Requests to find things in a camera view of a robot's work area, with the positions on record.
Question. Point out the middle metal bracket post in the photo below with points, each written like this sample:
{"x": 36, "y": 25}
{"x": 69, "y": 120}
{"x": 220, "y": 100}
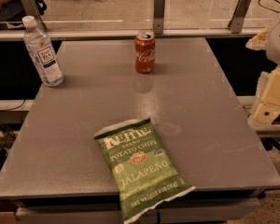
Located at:
{"x": 158, "y": 16}

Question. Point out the left metal bracket post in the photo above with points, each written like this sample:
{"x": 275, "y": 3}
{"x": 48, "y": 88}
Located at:
{"x": 31, "y": 9}

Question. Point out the cardboard box corner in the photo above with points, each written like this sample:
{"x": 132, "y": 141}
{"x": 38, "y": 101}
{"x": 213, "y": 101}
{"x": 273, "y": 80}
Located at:
{"x": 8, "y": 212}

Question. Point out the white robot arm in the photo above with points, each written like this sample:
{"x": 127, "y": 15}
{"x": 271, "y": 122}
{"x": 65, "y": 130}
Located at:
{"x": 272, "y": 51}

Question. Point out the red coke can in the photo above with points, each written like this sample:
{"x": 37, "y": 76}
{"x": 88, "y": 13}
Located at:
{"x": 144, "y": 44}

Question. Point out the metal bracket post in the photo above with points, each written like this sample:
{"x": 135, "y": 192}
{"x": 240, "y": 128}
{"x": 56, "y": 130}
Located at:
{"x": 31, "y": 9}
{"x": 238, "y": 18}
{"x": 158, "y": 16}

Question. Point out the clear tea water bottle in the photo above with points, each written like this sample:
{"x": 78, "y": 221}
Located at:
{"x": 42, "y": 52}

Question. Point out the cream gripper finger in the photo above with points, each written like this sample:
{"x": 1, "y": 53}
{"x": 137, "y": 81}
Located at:
{"x": 266, "y": 107}
{"x": 258, "y": 42}

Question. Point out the right metal bracket post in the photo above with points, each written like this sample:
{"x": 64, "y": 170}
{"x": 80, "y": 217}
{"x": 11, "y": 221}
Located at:
{"x": 238, "y": 18}

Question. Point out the green jalapeno chip bag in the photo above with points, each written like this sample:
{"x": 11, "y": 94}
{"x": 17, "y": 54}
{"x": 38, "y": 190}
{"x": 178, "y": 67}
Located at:
{"x": 142, "y": 169}

